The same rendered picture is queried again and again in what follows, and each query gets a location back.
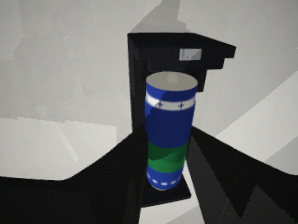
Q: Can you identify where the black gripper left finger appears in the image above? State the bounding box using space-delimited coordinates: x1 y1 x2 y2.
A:
0 125 148 224

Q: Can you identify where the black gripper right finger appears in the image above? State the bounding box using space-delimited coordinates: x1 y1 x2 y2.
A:
185 125 298 224

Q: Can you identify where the blue and green battery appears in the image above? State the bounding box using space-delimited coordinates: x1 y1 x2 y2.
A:
145 72 197 189

